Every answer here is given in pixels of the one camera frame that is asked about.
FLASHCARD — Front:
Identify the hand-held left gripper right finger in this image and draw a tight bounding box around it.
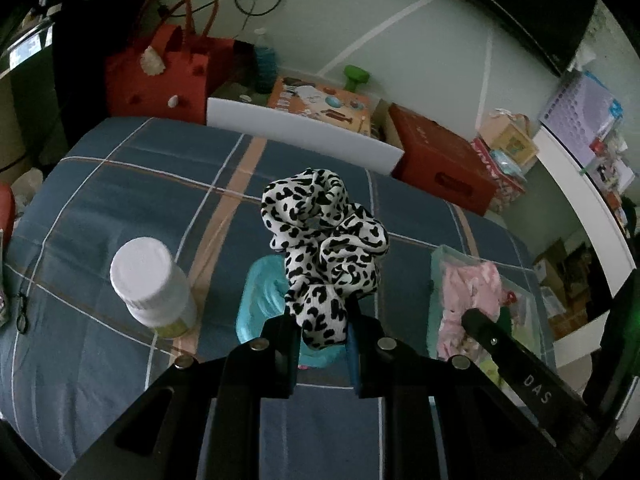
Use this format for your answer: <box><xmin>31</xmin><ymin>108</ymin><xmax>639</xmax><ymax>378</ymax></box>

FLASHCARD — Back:
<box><xmin>345</xmin><ymin>297</ymin><xmax>583</xmax><ymax>480</ymax></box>

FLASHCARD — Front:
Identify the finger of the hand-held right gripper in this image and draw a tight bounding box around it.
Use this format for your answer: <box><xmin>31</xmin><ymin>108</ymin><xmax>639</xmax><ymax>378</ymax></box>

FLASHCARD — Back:
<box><xmin>461</xmin><ymin>308</ymin><xmax>601</xmax><ymax>441</ymax></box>

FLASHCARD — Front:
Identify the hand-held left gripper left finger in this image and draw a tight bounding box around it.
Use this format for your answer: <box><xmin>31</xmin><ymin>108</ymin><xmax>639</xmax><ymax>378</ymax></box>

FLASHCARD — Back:
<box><xmin>62</xmin><ymin>312</ymin><xmax>303</xmax><ymax>480</ymax></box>

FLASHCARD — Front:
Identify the pink white knit cloth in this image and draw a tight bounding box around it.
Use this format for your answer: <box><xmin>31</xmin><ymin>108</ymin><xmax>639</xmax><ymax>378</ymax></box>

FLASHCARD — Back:
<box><xmin>437</xmin><ymin>262</ymin><xmax>503</xmax><ymax>361</ymax></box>

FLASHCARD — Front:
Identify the black white spotted scrunchie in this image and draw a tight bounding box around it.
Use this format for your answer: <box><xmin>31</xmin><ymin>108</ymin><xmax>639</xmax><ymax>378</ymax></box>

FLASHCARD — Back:
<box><xmin>261</xmin><ymin>166</ymin><xmax>391</xmax><ymax>351</ymax></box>

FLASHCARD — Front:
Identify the clear teal storage box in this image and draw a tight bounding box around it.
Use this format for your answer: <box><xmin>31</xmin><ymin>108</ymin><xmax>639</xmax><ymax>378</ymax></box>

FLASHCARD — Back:
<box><xmin>429</xmin><ymin>244</ymin><xmax>547</xmax><ymax>396</ymax></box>

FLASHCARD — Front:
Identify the teal plastic dish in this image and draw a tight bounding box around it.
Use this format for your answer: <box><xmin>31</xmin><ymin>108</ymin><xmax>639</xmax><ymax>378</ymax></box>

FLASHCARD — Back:
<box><xmin>235</xmin><ymin>255</ymin><xmax>351</xmax><ymax>368</ymax></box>

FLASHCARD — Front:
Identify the stack of cardboard boxes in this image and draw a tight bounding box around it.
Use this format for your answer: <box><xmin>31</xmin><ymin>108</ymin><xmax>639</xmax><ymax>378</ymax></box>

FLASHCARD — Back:
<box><xmin>534</xmin><ymin>240</ymin><xmax>608</xmax><ymax>341</ymax></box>

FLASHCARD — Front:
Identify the white pill bottle green label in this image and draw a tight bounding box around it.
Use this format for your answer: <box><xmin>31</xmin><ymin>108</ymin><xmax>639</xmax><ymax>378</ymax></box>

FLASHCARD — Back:
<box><xmin>110</xmin><ymin>236</ymin><xmax>198</xmax><ymax>339</ymax></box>

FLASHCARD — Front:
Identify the red patterned gift box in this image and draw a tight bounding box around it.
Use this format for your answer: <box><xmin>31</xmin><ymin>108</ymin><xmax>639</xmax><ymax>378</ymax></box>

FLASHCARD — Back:
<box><xmin>470</xmin><ymin>137</ymin><xmax>528</xmax><ymax>213</ymax></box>

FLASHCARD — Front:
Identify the white shelf unit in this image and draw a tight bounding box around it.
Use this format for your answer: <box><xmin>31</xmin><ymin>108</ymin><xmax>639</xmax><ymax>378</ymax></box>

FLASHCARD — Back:
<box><xmin>532</xmin><ymin>125</ymin><xmax>640</xmax><ymax>366</ymax></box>

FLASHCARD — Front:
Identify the red cardboard box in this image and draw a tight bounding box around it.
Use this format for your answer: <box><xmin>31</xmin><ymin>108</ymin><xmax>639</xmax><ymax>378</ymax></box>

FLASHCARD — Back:
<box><xmin>389</xmin><ymin>104</ymin><xmax>498</xmax><ymax>217</ymax></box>

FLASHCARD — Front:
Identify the colourful stationery pile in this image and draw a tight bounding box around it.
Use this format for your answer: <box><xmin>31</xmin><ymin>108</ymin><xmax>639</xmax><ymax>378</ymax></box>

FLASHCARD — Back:
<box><xmin>582</xmin><ymin>125</ymin><xmax>638</xmax><ymax>196</ymax></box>

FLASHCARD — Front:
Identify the white bed footboard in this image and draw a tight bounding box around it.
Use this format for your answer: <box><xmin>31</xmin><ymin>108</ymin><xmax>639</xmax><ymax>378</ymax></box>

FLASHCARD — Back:
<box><xmin>206</xmin><ymin>97</ymin><xmax>405</xmax><ymax>177</ymax></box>

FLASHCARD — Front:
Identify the beige cardboard box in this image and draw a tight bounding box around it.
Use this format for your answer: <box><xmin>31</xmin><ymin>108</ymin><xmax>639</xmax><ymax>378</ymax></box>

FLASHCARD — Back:
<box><xmin>477</xmin><ymin>110</ymin><xmax>538</xmax><ymax>171</ymax></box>

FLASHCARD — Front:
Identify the colourful toy box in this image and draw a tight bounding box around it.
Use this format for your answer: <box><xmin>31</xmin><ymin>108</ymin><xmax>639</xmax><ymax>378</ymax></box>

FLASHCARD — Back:
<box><xmin>267</xmin><ymin>76</ymin><xmax>373</xmax><ymax>136</ymax></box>

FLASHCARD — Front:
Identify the black carabiner keyring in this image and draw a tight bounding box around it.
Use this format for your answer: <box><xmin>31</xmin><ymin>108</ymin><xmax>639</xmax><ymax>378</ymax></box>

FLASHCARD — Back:
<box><xmin>15</xmin><ymin>292</ymin><xmax>30</xmax><ymax>335</ymax></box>

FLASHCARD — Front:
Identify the green dumbbell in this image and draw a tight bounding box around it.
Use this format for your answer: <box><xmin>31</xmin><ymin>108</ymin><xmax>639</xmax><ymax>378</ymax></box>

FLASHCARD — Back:
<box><xmin>343</xmin><ymin>64</ymin><xmax>372</xmax><ymax>92</ymax></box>

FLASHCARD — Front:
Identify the teal water bottle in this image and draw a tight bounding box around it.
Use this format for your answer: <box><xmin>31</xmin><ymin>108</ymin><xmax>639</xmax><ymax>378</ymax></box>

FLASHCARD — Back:
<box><xmin>252</xmin><ymin>27</ymin><xmax>278</xmax><ymax>92</ymax></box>

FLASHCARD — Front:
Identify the red felt handbag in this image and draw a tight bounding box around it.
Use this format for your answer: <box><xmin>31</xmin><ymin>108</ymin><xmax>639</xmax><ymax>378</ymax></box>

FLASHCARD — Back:
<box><xmin>105</xmin><ymin>0</ymin><xmax>236</xmax><ymax>123</ymax></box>

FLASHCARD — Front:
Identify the white plastic bag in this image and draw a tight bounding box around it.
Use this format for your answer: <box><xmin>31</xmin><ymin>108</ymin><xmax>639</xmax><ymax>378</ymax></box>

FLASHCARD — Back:
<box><xmin>10</xmin><ymin>167</ymin><xmax>46</xmax><ymax>216</ymax></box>

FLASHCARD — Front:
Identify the black chair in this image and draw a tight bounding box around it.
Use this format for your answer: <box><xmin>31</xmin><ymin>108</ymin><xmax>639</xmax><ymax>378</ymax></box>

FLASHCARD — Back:
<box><xmin>52</xmin><ymin>0</ymin><xmax>115</xmax><ymax>171</ymax></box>

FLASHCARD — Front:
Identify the black television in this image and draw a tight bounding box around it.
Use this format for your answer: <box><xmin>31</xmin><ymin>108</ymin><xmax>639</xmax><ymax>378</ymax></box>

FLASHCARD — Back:
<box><xmin>415</xmin><ymin>0</ymin><xmax>601</xmax><ymax>77</ymax></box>

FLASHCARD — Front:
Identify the purple wall calendar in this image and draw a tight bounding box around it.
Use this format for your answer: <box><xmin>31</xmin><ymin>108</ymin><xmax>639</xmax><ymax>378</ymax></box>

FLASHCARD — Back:
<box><xmin>540</xmin><ymin>70</ymin><xmax>623</xmax><ymax>166</ymax></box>

